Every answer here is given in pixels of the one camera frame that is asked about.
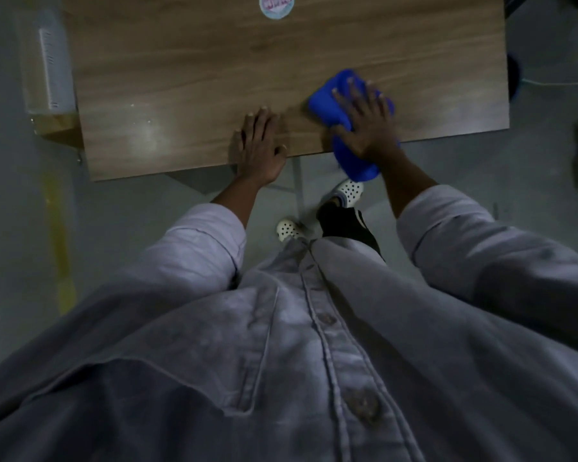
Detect black trousers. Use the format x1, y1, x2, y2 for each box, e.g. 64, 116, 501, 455
315, 200, 387, 263

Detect wooden table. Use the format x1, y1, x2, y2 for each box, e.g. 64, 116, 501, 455
60, 0, 511, 182

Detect person's left forearm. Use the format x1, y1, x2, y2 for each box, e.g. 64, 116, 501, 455
211, 177, 266, 230

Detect person's right forearm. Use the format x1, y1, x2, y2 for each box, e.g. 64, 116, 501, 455
375, 148, 439, 219

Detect blue round waste bin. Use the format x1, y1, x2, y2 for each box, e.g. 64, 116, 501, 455
507, 53, 523, 101

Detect white cable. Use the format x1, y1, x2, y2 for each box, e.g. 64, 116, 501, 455
522, 77, 578, 88

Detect light denim shirt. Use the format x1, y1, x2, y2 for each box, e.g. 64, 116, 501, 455
0, 184, 578, 462

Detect person's left hand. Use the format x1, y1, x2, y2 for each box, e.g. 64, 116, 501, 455
234, 106, 289, 187

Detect clear plastic box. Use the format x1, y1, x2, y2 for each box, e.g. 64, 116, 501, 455
17, 9, 78, 116

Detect round white foil lid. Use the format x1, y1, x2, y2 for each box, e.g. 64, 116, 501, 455
258, 0, 295, 21

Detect white perforated shoe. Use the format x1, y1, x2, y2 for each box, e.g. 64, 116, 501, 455
325, 177, 365, 209
275, 217, 314, 244

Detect person's right hand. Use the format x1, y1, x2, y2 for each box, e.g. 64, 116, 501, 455
329, 77, 401, 164

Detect blue cloth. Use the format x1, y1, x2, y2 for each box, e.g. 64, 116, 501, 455
308, 68, 397, 184

